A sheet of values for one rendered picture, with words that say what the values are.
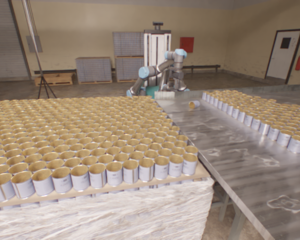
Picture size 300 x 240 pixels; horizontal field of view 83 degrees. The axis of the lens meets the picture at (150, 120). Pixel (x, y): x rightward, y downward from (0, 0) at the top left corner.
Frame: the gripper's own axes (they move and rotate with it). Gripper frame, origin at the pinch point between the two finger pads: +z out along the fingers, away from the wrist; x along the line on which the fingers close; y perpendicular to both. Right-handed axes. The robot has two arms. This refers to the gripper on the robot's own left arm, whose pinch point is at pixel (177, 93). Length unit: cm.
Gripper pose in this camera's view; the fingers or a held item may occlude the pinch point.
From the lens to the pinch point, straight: 194.0
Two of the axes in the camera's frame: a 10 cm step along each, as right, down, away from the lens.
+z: 3.7, 3.8, -8.5
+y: -0.3, 9.2, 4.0
